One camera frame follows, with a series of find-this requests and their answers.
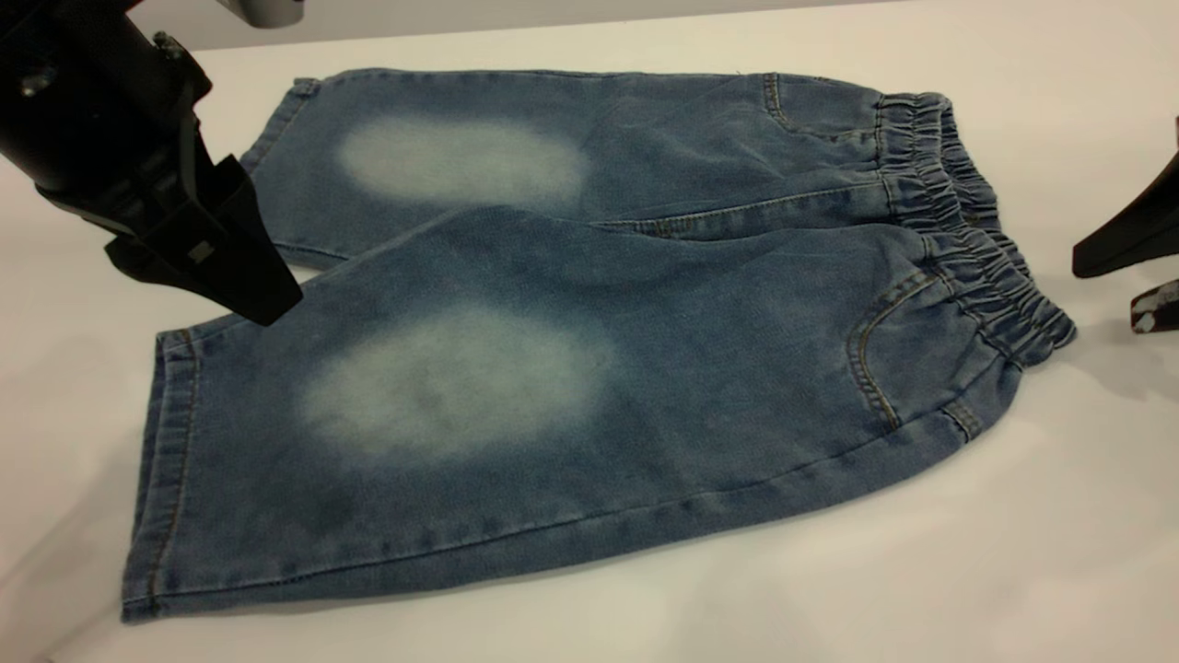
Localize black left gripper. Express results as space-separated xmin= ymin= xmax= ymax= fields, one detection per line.
xmin=35 ymin=109 xmax=306 ymax=329

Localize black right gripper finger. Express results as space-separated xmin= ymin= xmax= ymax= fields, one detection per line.
xmin=1130 ymin=279 xmax=1179 ymax=335
xmin=1072 ymin=118 xmax=1179 ymax=279

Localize blue denim kids jeans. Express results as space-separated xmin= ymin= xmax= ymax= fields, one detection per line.
xmin=120 ymin=66 xmax=1079 ymax=625

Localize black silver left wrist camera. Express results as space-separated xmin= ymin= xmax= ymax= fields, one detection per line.
xmin=218 ymin=0 xmax=305 ymax=29

